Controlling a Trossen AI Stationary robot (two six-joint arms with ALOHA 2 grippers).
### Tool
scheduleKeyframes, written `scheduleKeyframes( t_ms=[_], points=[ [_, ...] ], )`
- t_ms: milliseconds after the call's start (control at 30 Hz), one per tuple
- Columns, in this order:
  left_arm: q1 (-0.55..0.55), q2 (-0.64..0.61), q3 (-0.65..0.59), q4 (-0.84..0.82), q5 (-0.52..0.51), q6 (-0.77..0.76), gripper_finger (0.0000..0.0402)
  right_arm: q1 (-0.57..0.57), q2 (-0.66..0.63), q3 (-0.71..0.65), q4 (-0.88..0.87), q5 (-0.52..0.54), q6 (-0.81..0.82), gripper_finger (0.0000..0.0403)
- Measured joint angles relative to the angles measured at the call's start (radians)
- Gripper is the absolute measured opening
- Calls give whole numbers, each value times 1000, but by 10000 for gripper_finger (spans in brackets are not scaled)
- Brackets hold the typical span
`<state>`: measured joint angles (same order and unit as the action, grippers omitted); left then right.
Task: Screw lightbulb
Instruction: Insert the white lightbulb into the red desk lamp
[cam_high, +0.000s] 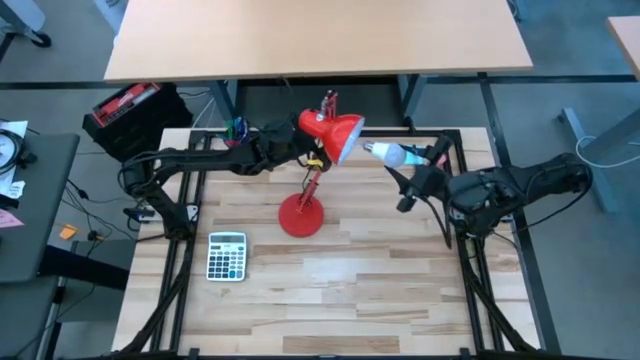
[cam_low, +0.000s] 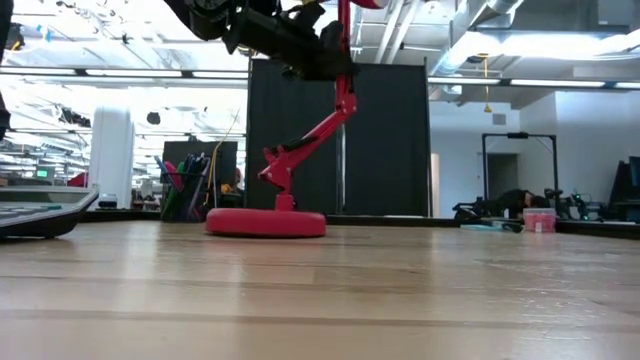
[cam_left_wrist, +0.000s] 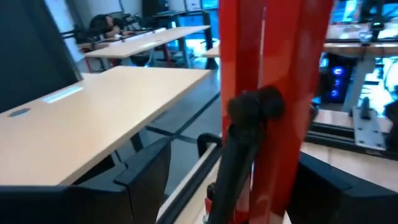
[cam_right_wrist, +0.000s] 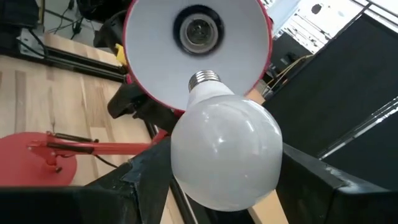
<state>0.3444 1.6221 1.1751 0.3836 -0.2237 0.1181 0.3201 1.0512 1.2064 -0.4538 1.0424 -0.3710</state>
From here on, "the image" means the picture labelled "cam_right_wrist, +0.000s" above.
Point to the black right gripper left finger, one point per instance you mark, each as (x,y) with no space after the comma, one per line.
(93,205)

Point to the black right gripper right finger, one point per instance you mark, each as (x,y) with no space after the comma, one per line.
(326,199)

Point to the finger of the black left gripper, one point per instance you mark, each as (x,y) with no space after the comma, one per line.
(136,105)

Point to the red desk lamp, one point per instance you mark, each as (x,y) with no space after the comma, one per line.
(155,62)

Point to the white globe light bulb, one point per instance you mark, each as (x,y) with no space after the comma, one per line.
(227,149)

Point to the yellow tag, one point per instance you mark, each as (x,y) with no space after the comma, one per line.
(120,54)

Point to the white metal mounting plate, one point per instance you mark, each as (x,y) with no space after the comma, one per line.
(28,43)

